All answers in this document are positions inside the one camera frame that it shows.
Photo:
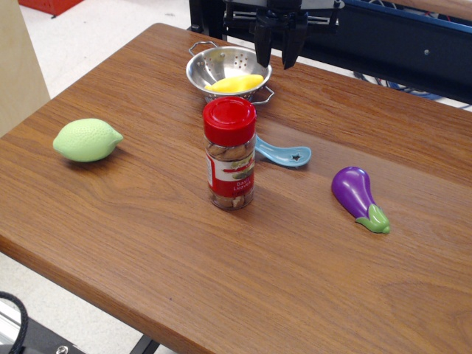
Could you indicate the black metal table bracket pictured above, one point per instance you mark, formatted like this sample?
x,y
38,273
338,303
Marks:
x,y
40,339

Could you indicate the purple toy eggplant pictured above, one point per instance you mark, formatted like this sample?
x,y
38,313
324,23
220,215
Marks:
x,y
351,187

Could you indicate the green toy lime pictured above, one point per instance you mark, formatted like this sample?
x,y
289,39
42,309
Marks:
x,y
87,140

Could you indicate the yellow toy banana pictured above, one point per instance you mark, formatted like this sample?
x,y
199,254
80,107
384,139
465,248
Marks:
x,y
246,82

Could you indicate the spice jar with red lid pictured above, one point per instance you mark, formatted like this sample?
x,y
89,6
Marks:
x,y
229,141

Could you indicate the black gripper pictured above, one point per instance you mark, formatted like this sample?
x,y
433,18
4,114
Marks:
x,y
294,18

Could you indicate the beige wooden panel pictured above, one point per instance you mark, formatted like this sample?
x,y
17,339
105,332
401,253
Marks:
x,y
23,89

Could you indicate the red box on floor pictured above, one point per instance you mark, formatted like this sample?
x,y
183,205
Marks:
x,y
52,7

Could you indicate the dark blue metal frame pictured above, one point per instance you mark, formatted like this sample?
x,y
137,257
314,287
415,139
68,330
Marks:
x,y
422,44

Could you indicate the light blue star spoon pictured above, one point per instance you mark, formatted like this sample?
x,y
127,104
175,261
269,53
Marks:
x,y
283,156

